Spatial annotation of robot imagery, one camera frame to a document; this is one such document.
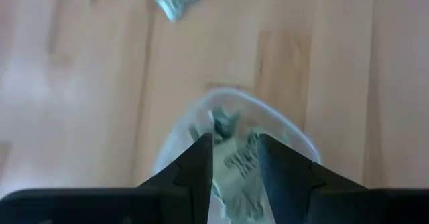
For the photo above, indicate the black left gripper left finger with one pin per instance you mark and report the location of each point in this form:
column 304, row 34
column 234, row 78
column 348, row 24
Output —
column 191, row 180

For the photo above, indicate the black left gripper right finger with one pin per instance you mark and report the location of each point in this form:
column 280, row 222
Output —
column 288, row 180

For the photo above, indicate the round clear plastic container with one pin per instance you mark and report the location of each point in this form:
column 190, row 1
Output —
column 234, row 93

